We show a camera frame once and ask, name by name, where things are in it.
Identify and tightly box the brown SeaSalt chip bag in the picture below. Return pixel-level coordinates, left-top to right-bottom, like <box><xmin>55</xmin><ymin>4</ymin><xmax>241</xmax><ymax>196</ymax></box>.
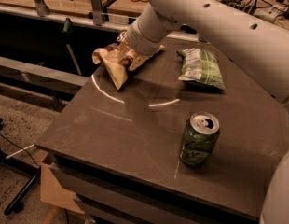
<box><xmin>91</xmin><ymin>31</ymin><xmax>166</xmax><ymax>91</ymax></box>

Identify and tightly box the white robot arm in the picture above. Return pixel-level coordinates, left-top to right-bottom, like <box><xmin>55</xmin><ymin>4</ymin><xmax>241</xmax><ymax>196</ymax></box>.
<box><xmin>127</xmin><ymin>0</ymin><xmax>289</xmax><ymax>112</ymax></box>

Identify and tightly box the dented green soda can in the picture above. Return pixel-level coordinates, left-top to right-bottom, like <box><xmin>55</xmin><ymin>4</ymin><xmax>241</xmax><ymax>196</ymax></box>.
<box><xmin>180</xmin><ymin>111</ymin><xmax>220</xmax><ymax>167</ymax></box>

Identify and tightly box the green chip bag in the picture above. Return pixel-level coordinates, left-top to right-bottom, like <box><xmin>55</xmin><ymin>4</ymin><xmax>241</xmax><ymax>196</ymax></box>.
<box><xmin>177</xmin><ymin>48</ymin><xmax>225</xmax><ymax>91</ymax></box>

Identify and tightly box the light wooden board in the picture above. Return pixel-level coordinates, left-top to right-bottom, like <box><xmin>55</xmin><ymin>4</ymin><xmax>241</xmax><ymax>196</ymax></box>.
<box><xmin>40</xmin><ymin>163</ymin><xmax>84</xmax><ymax>214</ymax></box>

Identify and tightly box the black stand leg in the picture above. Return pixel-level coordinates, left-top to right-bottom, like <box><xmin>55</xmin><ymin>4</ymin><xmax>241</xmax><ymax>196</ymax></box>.
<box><xmin>0</xmin><ymin>118</ymin><xmax>41</xmax><ymax>216</ymax></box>

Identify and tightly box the grey power strip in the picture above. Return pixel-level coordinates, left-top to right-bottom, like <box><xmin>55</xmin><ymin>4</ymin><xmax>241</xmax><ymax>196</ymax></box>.
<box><xmin>222</xmin><ymin>0</ymin><xmax>282</xmax><ymax>23</ymax></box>

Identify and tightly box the green handled tool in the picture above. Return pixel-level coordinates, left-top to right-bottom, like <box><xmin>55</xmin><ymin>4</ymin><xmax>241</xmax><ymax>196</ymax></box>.
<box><xmin>62</xmin><ymin>18</ymin><xmax>82</xmax><ymax>76</ymax></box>

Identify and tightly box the metal bracket middle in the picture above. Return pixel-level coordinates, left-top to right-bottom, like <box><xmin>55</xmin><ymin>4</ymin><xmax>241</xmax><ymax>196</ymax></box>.
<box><xmin>90</xmin><ymin>0</ymin><xmax>105</xmax><ymax>26</ymax></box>

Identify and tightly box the metal bracket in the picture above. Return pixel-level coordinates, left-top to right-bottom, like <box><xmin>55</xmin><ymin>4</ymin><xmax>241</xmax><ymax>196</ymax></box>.
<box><xmin>34</xmin><ymin>0</ymin><xmax>49</xmax><ymax>17</ymax></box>
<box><xmin>90</xmin><ymin>0</ymin><xmax>105</xmax><ymax>26</ymax></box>

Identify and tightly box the metal bracket left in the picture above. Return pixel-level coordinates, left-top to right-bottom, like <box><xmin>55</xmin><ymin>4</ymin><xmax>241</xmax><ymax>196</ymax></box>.
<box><xmin>34</xmin><ymin>0</ymin><xmax>49</xmax><ymax>17</ymax></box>

